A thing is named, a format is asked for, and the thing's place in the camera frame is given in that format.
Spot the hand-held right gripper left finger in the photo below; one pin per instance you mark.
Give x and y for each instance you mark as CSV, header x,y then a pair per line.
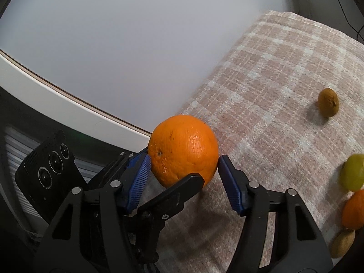
x,y
139,183

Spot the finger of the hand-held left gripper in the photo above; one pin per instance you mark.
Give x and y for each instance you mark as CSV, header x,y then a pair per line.
x,y
176,192
119,163

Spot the large smooth orange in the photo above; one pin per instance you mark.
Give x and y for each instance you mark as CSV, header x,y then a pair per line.
x,y
184,145

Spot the small mandarin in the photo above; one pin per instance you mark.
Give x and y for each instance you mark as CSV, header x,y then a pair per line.
x,y
355,210

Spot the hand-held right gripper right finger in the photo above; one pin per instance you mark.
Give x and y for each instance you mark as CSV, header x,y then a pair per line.
x,y
230,184

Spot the brown kiwi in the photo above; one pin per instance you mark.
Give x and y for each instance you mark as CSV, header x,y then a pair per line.
x,y
328,102
342,243

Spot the plaid beige tablecloth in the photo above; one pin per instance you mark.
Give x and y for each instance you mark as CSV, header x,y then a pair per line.
x,y
270,76

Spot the white cabinet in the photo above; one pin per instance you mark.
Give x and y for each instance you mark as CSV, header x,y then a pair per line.
x,y
113,48

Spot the green round fruit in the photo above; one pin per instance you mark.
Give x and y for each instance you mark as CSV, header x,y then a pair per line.
x,y
354,173

